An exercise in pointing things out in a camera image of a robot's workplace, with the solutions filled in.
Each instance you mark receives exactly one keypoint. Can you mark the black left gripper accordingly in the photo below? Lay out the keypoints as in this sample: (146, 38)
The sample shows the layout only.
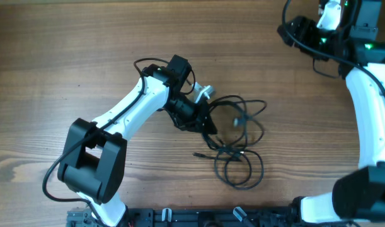
(195, 123)

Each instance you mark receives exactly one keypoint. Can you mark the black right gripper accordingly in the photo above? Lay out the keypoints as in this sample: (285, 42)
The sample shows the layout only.
(298, 23)

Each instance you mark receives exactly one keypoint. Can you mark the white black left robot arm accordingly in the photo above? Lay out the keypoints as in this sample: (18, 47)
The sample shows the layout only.
(93, 161)

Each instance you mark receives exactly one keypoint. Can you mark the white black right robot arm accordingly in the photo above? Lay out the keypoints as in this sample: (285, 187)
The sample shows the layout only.
(346, 33)

